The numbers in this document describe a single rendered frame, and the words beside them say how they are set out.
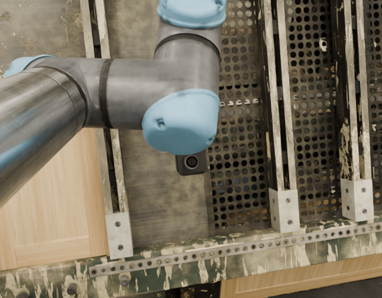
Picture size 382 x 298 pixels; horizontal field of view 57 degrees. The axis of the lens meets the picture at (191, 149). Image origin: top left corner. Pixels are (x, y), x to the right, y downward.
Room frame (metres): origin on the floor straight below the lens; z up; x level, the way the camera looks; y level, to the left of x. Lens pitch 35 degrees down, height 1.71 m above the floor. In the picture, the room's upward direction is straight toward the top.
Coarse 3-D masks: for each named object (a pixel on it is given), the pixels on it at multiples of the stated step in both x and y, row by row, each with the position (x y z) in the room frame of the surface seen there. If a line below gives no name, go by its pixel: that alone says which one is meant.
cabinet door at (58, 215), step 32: (64, 160) 0.77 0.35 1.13; (96, 160) 0.78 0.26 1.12; (32, 192) 0.72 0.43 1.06; (64, 192) 0.73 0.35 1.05; (96, 192) 0.74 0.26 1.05; (0, 224) 0.66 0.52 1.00; (32, 224) 0.67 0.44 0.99; (64, 224) 0.68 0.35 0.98; (96, 224) 0.69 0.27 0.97; (0, 256) 0.61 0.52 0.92; (32, 256) 0.62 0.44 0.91; (64, 256) 0.63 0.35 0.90
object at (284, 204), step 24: (264, 0) 1.03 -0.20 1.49; (264, 24) 1.00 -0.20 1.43; (264, 48) 0.98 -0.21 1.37; (264, 72) 0.96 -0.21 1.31; (288, 72) 0.94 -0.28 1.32; (264, 96) 0.94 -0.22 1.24; (288, 96) 0.90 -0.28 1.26; (264, 120) 0.91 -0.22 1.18; (288, 120) 0.87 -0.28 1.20; (288, 144) 0.83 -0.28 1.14; (288, 168) 0.80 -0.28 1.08; (288, 192) 0.76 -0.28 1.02; (288, 216) 0.73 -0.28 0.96
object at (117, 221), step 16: (80, 0) 0.95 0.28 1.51; (96, 0) 0.95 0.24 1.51; (96, 16) 0.97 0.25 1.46; (96, 32) 0.92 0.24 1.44; (96, 48) 0.92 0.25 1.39; (96, 128) 0.78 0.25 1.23; (112, 144) 0.77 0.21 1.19; (112, 160) 0.77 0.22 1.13; (112, 176) 0.73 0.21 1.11; (112, 192) 0.73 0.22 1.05; (112, 208) 0.68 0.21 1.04; (128, 208) 0.73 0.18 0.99; (112, 224) 0.66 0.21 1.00; (128, 224) 0.66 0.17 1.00; (112, 240) 0.63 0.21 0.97; (128, 240) 0.64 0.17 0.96; (112, 256) 0.61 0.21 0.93; (128, 256) 0.62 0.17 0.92
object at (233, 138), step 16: (368, 0) 1.22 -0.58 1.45; (368, 16) 1.20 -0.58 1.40; (368, 32) 1.17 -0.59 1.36; (368, 48) 1.14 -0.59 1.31; (320, 112) 1.05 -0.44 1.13; (224, 128) 0.93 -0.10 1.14; (240, 128) 0.93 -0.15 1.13; (256, 128) 0.94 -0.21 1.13; (320, 128) 0.97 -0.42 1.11; (336, 128) 0.98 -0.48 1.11; (240, 144) 0.91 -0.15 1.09
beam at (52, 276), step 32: (320, 224) 0.75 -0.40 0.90; (352, 224) 0.75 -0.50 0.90; (96, 256) 0.64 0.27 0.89; (256, 256) 0.67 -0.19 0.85; (288, 256) 0.68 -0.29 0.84; (320, 256) 0.69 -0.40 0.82; (352, 256) 0.70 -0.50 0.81; (0, 288) 0.55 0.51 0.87; (32, 288) 0.56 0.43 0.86; (64, 288) 0.57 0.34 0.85; (96, 288) 0.57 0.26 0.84; (128, 288) 0.58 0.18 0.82; (160, 288) 0.59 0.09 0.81
